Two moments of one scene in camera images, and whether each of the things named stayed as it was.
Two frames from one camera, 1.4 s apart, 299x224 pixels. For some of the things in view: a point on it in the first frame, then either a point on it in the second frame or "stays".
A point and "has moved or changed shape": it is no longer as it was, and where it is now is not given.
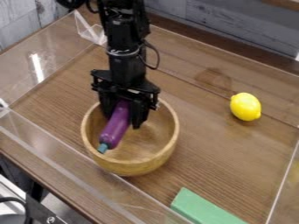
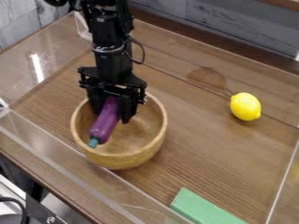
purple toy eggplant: (116, 125) has moved or changed shape
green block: (202, 210) stays
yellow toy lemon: (246, 106) stays
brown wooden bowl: (144, 148) has moved or changed shape
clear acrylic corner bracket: (91, 33) stays
